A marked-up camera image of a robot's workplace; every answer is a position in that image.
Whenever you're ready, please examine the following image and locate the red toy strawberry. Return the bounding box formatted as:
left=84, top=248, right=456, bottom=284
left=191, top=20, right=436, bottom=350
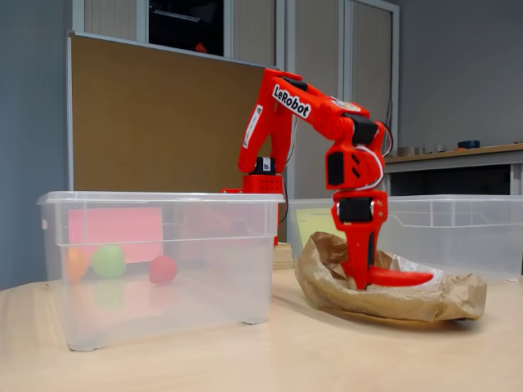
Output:
left=149, top=255, right=179, bottom=285

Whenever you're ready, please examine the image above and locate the light green toy apple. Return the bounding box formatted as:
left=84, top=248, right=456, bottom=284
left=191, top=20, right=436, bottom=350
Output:
left=90, top=244, right=127, bottom=280

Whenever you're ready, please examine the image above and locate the orange toy fruit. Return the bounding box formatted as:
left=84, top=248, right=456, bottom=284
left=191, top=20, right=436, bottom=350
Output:
left=65, top=248, right=90, bottom=285

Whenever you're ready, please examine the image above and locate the clear plastic bin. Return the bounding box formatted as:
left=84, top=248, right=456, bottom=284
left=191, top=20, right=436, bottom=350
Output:
left=36, top=190, right=285, bottom=352
left=285, top=194, right=523, bottom=283

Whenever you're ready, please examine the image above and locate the crumpled brown paper bag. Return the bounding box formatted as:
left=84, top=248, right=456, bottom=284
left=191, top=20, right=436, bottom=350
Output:
left=293, top=231, right=488, bottom=324

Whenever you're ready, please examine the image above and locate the yellow paper note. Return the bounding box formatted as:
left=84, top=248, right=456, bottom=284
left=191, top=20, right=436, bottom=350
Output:
left=296, top=207, right=346, bottom=245

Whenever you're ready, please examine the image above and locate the wooden base block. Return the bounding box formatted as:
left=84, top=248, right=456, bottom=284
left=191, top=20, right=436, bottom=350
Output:
left=272, top=243, right=296, bottom=270

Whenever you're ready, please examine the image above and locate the grey sideboard wooden top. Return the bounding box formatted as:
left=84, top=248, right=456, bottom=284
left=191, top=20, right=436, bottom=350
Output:
left=383, top=142, right=523, bottom=197

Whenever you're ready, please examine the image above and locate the tall grey cabinet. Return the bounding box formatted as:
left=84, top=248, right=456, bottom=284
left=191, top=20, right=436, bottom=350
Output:
left=72, top=0, right=401, bottom=199

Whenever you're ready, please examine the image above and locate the brown cork board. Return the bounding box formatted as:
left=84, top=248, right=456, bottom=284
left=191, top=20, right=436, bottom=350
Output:
left=67, top=31, right=283, bottom=193

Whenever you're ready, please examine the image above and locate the pink paper note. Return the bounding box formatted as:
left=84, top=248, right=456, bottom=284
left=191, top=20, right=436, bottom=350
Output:
left=68, top=207, right=165, bottom=265

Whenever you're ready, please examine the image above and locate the black appliance in cabinet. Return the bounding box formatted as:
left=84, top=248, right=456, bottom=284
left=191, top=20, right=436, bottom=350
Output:
left=148, top=0, right=225, bottom=57

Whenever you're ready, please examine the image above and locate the black power cable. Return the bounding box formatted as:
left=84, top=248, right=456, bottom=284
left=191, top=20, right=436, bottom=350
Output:
left=279, top=175, right=289, bottom=226

